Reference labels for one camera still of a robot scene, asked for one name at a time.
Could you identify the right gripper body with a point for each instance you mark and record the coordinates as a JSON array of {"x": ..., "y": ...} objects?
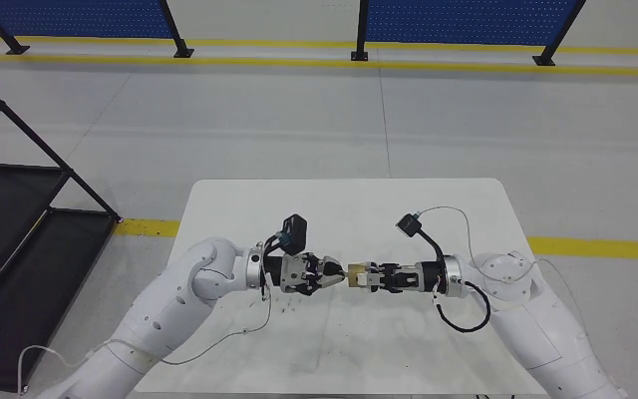
[{"x": 428, "y": 277}]

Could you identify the brass padlock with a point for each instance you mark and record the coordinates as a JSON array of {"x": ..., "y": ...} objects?
[{"x": 355, "y": 276}]

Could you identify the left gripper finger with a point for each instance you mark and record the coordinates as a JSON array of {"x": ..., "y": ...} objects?
[
  {"x": 333, "y": 264},
  {"x": 329, "y": 281}
]

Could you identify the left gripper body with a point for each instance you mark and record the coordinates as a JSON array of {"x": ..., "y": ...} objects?
[{"x": 286, "y": 272}]

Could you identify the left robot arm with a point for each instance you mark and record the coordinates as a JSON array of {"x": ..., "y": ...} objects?
[{"x": 164, "y": 309}]

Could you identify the black metal rack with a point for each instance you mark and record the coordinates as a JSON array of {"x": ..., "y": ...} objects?
[{"x": 45, "y": 249}]

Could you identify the blue perforated partition panel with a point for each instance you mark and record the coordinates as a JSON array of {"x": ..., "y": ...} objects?
[
  {"x": 468, "y": 20},
  {"x": 80, "y": 17}
]

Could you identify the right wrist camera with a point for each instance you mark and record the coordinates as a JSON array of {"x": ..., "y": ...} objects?
[{"x": 414, "y": 227}]

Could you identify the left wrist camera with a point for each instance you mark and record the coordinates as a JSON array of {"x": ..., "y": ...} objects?
[{"x": 294, "y": 233}]

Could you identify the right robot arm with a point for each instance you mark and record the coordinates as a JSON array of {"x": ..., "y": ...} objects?
[{"x": 538, "y": 324}]

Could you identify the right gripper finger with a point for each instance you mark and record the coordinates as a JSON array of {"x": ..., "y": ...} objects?
[
  {"x": 381, "y": 283},
  {"x": 384, "y": 269}
]

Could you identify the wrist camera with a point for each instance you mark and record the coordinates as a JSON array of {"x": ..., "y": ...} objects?
[
  {"x": 294, "y": 233},
  {"x": 414, "y": 227}
]

